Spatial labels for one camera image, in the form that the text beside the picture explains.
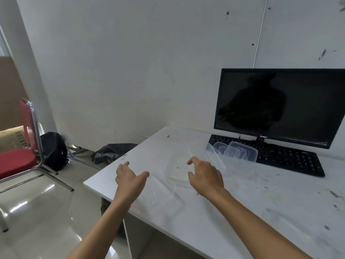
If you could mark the black keyboard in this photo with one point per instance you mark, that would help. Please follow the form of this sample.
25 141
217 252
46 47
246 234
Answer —
291 159

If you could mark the black computer monitor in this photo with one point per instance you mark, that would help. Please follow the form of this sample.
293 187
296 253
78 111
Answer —
296 105

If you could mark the white table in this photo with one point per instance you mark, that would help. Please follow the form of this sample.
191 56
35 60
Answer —
283 191

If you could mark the brown cardboard sheet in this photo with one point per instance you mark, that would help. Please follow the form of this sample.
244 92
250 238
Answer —
10 99

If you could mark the person's left hand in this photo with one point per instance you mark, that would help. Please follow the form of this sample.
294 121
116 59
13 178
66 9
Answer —
128 186

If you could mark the clear plastic container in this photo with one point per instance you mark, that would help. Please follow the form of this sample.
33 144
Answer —
222 148

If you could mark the white window frame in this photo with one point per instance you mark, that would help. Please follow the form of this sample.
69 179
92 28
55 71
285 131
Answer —
4 45

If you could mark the person's right forearm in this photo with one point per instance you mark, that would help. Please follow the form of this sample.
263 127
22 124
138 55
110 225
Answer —
256 229

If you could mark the black backpack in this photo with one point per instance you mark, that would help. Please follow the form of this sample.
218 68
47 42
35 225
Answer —
54 151

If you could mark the red chair with chrome frame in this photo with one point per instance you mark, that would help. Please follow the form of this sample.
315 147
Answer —
13 161

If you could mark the person's right hand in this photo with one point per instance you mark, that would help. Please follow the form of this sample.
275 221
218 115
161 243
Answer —
209 180

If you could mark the black garbage bag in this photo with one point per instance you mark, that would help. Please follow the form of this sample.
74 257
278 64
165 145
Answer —
113 153

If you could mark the grey metal folding frame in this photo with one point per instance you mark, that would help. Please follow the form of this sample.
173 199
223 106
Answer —
83 162

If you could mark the person's left forearm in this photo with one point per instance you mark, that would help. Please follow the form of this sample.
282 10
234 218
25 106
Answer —
99 234

